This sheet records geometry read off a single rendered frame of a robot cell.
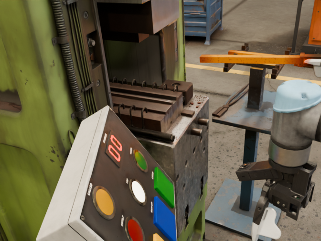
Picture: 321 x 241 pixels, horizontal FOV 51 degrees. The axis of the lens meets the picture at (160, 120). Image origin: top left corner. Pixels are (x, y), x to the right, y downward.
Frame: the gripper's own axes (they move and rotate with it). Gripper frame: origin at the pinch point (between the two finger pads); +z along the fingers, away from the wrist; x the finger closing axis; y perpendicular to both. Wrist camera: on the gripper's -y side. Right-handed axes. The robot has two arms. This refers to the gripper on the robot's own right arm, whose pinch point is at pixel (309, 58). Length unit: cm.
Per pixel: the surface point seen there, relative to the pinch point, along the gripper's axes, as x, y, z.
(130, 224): -82, 1, 22
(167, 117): -25, 15, 42
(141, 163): -65, 2, 29
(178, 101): -13.9, 14.1, 42.0
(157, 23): -27, -18, 41
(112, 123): -64, -7, 35
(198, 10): 333, 63, 157
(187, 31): 330, 92, 175
